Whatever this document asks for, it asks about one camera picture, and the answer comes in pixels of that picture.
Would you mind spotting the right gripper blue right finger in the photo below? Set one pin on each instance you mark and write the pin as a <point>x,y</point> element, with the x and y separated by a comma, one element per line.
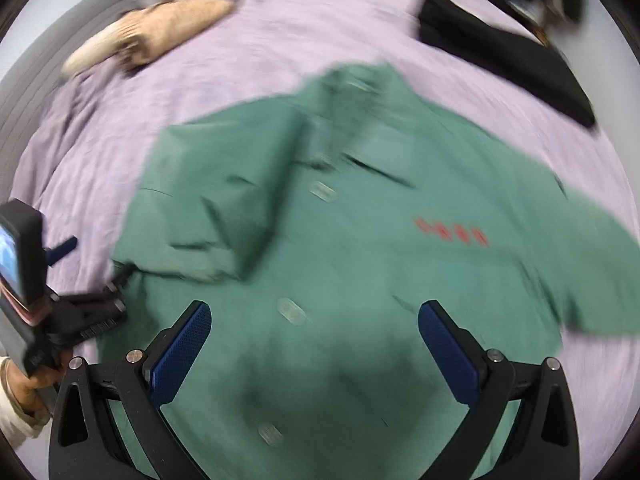
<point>457,354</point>

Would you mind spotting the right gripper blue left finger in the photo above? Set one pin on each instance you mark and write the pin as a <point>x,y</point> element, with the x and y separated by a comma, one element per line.
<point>173,351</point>

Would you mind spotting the green work jacket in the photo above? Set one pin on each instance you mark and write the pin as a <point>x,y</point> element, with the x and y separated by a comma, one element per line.
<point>315,225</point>

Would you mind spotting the person's left hand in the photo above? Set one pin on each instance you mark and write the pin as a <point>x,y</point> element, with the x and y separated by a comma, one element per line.
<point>25,389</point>

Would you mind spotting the grey quilted headboard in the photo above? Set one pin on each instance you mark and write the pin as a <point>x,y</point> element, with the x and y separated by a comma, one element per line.
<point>28,87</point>

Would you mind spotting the black folded garment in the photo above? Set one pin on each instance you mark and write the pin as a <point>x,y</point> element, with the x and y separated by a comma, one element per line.
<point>538,69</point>

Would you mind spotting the beige striped garment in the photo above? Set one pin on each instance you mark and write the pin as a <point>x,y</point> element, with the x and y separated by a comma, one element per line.
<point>140,37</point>

